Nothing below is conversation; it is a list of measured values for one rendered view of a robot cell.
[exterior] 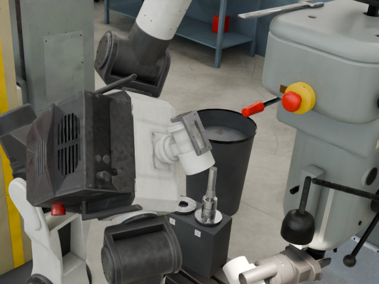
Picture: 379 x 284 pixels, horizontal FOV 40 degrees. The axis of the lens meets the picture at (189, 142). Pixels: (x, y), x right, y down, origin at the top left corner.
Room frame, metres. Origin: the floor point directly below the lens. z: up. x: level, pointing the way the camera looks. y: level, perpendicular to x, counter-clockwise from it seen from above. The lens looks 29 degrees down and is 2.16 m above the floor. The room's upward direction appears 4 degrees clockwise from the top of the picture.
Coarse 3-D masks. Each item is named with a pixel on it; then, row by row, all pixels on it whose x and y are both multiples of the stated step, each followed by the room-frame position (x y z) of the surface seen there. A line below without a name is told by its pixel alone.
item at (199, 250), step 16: (192, 208) 1.43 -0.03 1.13; (176, 224) 1.39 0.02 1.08; (192, 224) 1.36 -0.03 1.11; (208, 224) 1.36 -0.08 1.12; (224, 224) 1.38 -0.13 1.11; (192, 240) 1.36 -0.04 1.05; (208, 240) 1.33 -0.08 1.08; (224, 240) 1.39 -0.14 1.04; (192, 256) 1.36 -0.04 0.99; (208, 256) 1.32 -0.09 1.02; (224, 256) 1.40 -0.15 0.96; (208, 272) 1.32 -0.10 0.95
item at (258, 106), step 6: (276, 96) 1.07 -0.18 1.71; (258, 102) 1.01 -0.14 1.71; (264, 102) 1.03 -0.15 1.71; (270, 102) 1.04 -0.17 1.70; (276, 102) 1.06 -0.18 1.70; (246, 108) 0.98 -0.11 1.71; (252, 108) 0.99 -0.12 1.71; (258, 108) 1.00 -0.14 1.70; (264, 108) 1.01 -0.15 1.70; (246, 114) 0.98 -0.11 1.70; (252, 114) 0.99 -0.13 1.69
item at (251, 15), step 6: (306, 0) 1.16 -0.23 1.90; (282, 6) 1.09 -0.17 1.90; (288, 6) 1.09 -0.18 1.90; (294, 6) 1.09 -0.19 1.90; (300, 6) 1.10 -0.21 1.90; (306, 6) 1.12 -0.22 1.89; (312, 6) 1.12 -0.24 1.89; (318, 6) 1.13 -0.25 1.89; (252, 12) 1.02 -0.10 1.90; (258, 12) 1.02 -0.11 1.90; (264, 12) 1.02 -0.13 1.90; (270, 12) 1.03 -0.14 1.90; (276, 12) 1.05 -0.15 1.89; (240, 18) 0.99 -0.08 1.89; (246, 18) 0.99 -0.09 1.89; (252, 18) 1.00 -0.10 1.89
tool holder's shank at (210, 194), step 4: (212, 168) 1.40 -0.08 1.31; (216, 168) 1.40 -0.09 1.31; (212, 172) 1.39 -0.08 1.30; (216, 172) 1.39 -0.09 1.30; (212, 176) 1.39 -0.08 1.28; (216, 176) 1.40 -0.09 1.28; (208, 180) 1.40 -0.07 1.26; (212, 180) 1.39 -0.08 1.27; (208, 184) 1.40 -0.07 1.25; (212, 184) 1.39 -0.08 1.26; (208, 188) 1.39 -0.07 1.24; (212, 188) 1.39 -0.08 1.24; (208, 192) 1.39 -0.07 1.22; (212, 192) 1.39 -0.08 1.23; (208, 196) 1.39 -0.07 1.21; (212, 196) 1.39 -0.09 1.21
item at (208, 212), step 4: (204, 204) 1.38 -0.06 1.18; (216, 204) 1.39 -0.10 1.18; (204, 208) 1.38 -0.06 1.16; (208, 208) 1.38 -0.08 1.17; (212, 208) 1.38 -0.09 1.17; (216, 208) 1.40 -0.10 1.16; (204, 212) 1.38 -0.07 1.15; (208, 212) 1.38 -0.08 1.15; (212, 212) 1.38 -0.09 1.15; (204, 216) 1.38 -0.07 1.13; (208, 216) 1.38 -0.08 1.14; (212, 216) 1.38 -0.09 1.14
